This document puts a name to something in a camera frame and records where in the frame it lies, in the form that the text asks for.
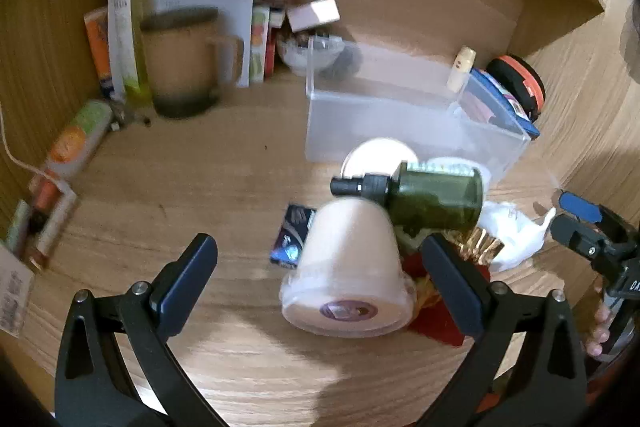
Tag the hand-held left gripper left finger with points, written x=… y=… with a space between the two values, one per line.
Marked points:
x=185 y=279

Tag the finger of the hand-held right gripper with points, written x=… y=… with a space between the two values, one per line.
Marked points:
x=575 y=232
x=582 y=207

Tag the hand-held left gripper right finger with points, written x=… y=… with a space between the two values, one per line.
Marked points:
x=450 y=289

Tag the red velvet pouch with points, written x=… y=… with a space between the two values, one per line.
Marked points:
x=435 y=329

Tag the plastic cup with purple label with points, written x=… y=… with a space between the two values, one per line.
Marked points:
x=350 y=257

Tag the small blue card box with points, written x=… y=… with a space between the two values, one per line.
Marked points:
x=292 y=232

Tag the clear plastic storage box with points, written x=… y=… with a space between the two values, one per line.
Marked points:
x=380 y=112

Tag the wooden desktop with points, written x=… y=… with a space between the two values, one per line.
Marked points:
x=200 y=172

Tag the person's right hand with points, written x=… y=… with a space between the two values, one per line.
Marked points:
x=599 y=332

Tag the dark green spray bottle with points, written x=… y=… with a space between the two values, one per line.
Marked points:
x=435 y=202

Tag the blue patchwork pencil pouch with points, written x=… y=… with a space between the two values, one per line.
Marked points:
x=500 y=97

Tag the white slim tube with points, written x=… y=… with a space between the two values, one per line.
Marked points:
x=55 y=227

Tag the black case with orange zip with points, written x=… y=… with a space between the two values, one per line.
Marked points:
x=515 y=77

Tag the small orange tube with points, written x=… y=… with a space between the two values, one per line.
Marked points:
x=47 y=194

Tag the dark grey object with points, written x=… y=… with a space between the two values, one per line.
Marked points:
x=631 y=42

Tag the white printed card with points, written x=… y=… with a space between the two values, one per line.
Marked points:
x=12 y=292

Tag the pale green slim tube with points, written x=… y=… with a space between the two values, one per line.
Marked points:
x=20 y=227

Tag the orange and green tube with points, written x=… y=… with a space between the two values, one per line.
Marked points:
x=75 y=137

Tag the small cream bottle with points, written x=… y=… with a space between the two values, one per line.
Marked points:
x=460 y=69

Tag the brown mug with dark lid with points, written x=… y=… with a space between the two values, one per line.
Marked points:
x=175 y=62

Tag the orange packet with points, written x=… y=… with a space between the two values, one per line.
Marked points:
x=97 y=47

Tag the colourful dotted book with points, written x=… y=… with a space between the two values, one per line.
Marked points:
x=259 y=42

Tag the glass bowl of trinkets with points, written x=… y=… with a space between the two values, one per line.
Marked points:
x=300 y=54

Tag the tall green bottle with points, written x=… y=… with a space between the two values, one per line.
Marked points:
x=131 y=32

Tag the white folder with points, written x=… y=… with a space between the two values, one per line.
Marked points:
x=230 y=7

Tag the small white cardboard box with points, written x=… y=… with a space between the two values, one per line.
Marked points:
x=312 y=14

